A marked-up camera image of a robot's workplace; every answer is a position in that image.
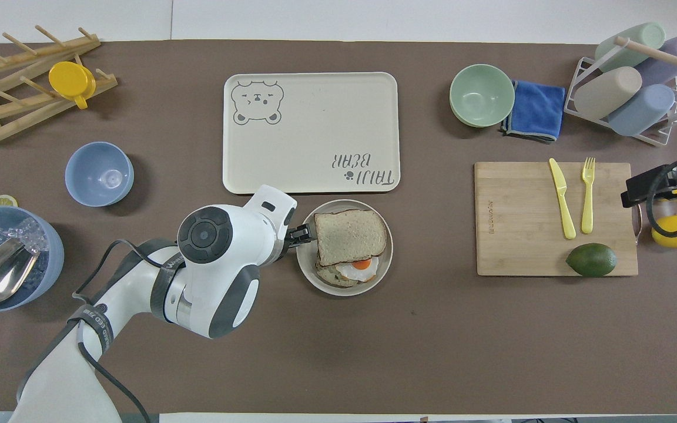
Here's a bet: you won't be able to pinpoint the yellow plastic knife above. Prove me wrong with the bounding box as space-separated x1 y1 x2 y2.
548 157 577 240

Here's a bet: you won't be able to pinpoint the green bowl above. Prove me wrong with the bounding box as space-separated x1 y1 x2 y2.
449 63 517 129

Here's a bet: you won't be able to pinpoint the purple tumbler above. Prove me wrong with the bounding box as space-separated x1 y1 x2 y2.
634 33 677 86

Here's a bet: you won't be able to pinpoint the wooden cutting board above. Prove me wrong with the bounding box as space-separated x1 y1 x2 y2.
474 161 639 277

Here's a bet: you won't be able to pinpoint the yellow cup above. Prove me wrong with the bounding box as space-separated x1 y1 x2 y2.
48 61 97 110

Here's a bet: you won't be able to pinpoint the blue cloth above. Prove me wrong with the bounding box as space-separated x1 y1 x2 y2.
501 79 567 144

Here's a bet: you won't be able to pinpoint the yellow plastic fork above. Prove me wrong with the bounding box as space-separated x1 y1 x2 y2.
580 156 597 235

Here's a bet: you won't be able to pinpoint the blue ice bucket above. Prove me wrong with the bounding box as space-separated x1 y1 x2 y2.
0 206 65 313

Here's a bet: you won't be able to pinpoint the green tumbler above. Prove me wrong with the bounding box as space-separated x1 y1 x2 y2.
595 22 666 73

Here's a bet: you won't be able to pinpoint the bread slice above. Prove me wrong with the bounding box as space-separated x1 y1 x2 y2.
315 262 360 288
314 209 388 267

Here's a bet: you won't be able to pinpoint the cream tray with bear print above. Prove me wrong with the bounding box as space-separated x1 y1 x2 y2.
223 72 401 195

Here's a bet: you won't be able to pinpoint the clear ice cubes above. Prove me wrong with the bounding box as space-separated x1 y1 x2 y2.
0 217 45 254

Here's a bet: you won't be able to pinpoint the green avocado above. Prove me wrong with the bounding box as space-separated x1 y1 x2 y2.
565 242 618 278

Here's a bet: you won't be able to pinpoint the wooden rod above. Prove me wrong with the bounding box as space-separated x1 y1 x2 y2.
614 36 677 80

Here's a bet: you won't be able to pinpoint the blue bowl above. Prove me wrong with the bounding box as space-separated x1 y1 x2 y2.
65 142 135 207

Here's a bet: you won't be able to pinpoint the fried egg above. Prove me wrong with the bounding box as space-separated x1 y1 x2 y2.
334 256 380 283

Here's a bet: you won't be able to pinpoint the white wire cup rack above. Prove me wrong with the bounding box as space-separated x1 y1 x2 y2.
562 35 677 147

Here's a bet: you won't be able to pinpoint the blue tumbler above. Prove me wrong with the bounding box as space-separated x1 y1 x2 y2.
606 83 676 137

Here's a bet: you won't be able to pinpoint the beige tumbler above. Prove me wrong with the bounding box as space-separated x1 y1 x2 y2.
574 66 644 120

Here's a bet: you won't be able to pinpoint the yellow lemon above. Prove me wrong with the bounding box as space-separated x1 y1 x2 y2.
651 214 677 249

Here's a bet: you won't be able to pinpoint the round cream plate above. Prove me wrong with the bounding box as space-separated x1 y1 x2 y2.
296 199 394 297

